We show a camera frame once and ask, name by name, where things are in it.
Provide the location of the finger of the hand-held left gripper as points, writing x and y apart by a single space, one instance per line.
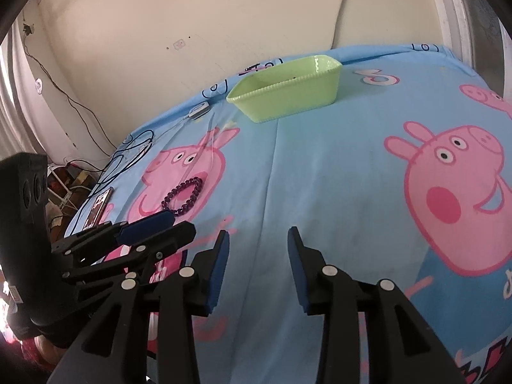
168 240
148 224

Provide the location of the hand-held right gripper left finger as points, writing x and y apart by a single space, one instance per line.
216 276

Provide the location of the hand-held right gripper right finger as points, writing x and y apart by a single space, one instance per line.
298 276

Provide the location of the green plastic tray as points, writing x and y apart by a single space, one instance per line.
288 100

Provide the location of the smartphone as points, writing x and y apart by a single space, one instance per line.
99 208

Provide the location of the printed blue blanket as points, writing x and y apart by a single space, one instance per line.
320 168

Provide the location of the white window frame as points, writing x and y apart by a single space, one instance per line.
452 16

